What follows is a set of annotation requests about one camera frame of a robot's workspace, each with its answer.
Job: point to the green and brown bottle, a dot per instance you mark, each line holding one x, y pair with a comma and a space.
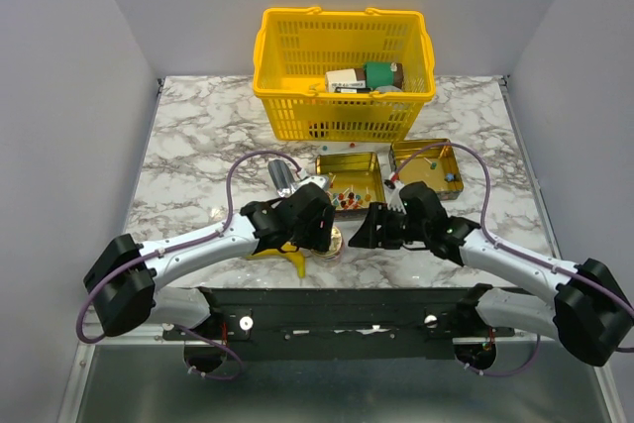
382, 74

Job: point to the clear plastic jar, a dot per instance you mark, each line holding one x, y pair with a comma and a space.
332, 254

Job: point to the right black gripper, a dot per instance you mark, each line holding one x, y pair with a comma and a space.
367, 236

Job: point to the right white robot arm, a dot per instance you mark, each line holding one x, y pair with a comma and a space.
580, 305

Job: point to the candy tin box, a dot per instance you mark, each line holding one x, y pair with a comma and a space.
355, 182

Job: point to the gold tin lid half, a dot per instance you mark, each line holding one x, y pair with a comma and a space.
431, 166

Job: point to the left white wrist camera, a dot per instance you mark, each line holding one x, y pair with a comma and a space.
323, 181

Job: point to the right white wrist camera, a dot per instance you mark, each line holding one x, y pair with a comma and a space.
393, 199

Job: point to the yellow banana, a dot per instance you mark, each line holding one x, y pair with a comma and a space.
289, 252

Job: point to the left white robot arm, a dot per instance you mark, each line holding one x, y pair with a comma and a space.
130, 284

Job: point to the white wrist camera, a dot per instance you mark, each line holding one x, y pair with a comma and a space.
323, 181
393, 199

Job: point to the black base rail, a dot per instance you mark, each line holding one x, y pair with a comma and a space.
340, 324

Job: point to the gold jar lid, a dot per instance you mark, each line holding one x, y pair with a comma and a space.
336, 237

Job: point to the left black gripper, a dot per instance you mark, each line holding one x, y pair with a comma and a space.
319, 241

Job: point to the yellow plastic shopping basket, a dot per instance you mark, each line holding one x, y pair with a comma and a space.
296, 47

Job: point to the white and black box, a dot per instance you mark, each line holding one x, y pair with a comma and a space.
350, 78

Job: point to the shiny metal scoop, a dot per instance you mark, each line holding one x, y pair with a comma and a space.
284, 182

